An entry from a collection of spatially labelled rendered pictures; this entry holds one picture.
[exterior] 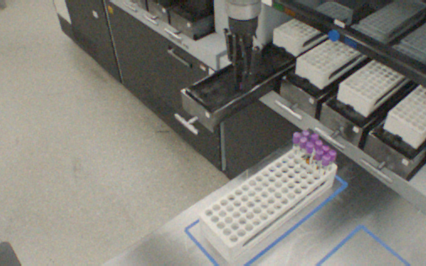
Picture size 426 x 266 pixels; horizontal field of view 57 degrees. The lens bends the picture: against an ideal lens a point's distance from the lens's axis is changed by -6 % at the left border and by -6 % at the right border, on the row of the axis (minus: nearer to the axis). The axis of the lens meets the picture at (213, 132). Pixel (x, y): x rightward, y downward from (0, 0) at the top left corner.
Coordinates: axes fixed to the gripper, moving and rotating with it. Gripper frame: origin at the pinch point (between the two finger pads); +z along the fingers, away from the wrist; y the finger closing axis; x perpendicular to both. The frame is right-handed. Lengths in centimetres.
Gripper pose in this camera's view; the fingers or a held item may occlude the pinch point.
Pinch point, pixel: (242, 78)
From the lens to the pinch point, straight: 115.5
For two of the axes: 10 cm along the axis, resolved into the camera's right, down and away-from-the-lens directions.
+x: -7.6, 4.8, -4.3
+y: -6.5, -5.2, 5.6
